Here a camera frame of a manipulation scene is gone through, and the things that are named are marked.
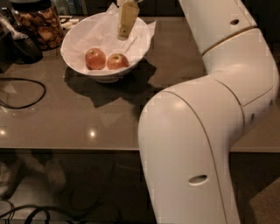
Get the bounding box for white paper napkin liner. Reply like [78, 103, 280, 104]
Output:
[61, 3, 158, 73]

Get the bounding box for red apple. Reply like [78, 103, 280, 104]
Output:
[85, 48, 107, 70]
[107, 53, 129, 70]

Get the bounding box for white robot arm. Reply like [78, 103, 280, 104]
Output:
[138, 0, 279, 224]

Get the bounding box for glass jar of dried chips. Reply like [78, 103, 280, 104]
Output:
[9, 0, 64, 51]

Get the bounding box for black cables under table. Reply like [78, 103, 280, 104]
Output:
[0, 163, 123, 224]

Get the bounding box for black cable loop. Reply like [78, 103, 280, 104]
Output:
[0, 77, 47, 110]

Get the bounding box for white bowl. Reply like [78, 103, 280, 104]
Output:
[60, 11, 151, 84]

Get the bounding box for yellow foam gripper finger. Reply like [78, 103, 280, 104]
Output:
[117, 0, 140, 39]

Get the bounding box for black appliance with scoop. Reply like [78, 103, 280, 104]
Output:
[0, 14, 43, 64]

